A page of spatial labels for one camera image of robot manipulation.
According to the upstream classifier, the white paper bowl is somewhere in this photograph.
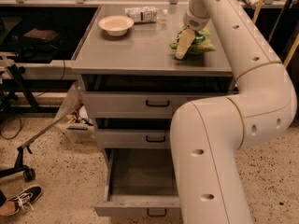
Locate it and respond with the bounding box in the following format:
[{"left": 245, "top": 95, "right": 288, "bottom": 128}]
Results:
[{"left": 98, "top": 15, "right": 134, "bottom": 36}]

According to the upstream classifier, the grey drawer cabinet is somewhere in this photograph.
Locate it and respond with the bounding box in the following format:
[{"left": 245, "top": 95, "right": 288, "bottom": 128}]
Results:
[{"left": 72, "top": 4, "right": 234, "bottom": 161}]

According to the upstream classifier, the grey top drawer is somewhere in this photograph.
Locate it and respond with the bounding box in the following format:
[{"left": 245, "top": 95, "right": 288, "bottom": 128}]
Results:
[{"left": 82, "top": 75, "right": 233, "bottom": 119}]

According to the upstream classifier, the dark box on shelf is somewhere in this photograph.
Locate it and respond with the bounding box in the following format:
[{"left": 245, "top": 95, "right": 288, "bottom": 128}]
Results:
[{"left": 22, "top": 28, "right": 60, "bottom": 44}]

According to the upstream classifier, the grey drawer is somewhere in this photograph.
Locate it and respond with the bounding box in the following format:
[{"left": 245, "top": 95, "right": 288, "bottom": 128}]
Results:
[
  {"left": 94, "top": 148, "right": 181, "bottom": 217},
  {"left": 82, "top": 75, "right": 233, "bottom": 119},
  {"left": 95, "top": 118, "right": 171, "bottom": 149}
]

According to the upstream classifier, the black wheeled stand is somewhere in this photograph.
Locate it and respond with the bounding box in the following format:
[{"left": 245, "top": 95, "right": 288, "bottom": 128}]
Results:
[{"left": 0, "top": 118, "right": 62, "bottom": 182}]

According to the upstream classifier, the grey middle drawer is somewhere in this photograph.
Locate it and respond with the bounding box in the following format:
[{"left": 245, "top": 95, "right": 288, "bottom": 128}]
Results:
[{"left": 95, "top": 118, "right": 171, "bottom": 149}]

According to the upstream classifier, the green rice chip bag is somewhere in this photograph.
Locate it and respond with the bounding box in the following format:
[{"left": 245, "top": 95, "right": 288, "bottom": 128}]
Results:
[{"left": 169, "top": 26, "right": 216, "bottom": 54}]

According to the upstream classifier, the clear plastic water bottle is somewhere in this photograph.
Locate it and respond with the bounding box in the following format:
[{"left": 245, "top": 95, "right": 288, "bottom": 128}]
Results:
[{"left": 124, "top": 6, "right": 168, "bottom": 23}]

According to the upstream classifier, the grey bottom drawer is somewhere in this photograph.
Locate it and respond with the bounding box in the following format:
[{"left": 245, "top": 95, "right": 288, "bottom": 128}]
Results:
[{"left": 94, "top": 148, "right": 181, "bottom": 217}]

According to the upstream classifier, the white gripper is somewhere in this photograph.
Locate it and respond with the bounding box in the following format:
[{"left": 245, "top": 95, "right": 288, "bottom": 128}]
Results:
[{"left": 176, "top": 8, "right": 210, "bottom": 60}]

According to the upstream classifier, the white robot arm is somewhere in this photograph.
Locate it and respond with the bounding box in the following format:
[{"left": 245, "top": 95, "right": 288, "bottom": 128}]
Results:
[{"left": 170, "top": 0, "right": 297, "bottom": 224}]

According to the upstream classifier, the wooden easel frame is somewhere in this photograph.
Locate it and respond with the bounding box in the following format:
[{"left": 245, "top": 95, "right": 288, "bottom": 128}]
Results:
[{"left": 252, "top": 0, "right": 299, "bottom": 67}]

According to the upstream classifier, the black and white sneaker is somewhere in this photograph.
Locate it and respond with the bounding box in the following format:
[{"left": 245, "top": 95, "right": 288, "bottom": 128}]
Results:
[{"left": 0, "top": 185, "right": 43, "bottom": 217}]

